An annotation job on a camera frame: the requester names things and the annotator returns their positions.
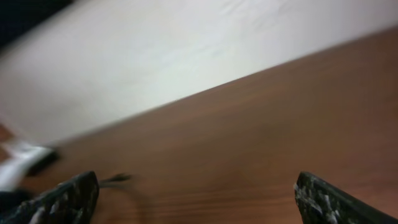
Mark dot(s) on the black cable short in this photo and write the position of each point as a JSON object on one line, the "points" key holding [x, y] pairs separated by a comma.
{"points": [[114, 181]]}

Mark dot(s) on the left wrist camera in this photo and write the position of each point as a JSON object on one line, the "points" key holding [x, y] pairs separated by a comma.
{"points": [[24, 159]]}

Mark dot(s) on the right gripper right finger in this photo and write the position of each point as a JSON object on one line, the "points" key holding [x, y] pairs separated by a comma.
{"points": [[320, 202]]}

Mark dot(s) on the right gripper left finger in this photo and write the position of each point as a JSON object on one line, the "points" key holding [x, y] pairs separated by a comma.
{"points": [[70, 202]]}

